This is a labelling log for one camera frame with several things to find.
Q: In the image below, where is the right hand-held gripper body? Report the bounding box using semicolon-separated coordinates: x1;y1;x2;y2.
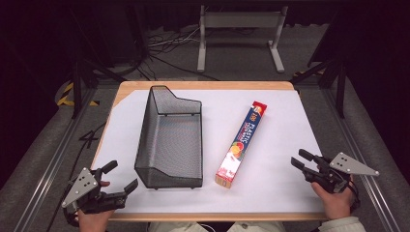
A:
303;152;381;194

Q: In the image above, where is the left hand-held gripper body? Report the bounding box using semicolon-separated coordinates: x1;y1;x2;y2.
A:
61;166;128;216

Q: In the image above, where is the black wire mesh basket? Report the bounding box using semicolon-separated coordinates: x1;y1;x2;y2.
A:
133;85;204;190

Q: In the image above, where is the long plastic wrap box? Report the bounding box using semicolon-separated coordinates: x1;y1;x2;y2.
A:
215;101;268;189

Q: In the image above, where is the person's left hand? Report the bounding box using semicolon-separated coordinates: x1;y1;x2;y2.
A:
76;180;115;232

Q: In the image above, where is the person's right hand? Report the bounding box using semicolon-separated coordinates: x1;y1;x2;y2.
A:
310;181;356;221

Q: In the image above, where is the white table sheet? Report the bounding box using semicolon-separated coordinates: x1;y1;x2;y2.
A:
91;89;325;215

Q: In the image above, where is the black tripod stand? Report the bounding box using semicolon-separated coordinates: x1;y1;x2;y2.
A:
289;57;350;120
68;47;128;120

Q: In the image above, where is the yellow black hazard tape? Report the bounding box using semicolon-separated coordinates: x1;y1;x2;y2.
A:
56;82;100;107

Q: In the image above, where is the white metal stand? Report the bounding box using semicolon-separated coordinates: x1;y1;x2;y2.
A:
196;5;289;73

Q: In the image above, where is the aluminium floor rail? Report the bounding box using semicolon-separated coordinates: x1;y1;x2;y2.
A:
322;88;404;232
13;88;99;232

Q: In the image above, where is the bundle of floor cables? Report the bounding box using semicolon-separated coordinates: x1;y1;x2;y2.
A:
141;26;220;82

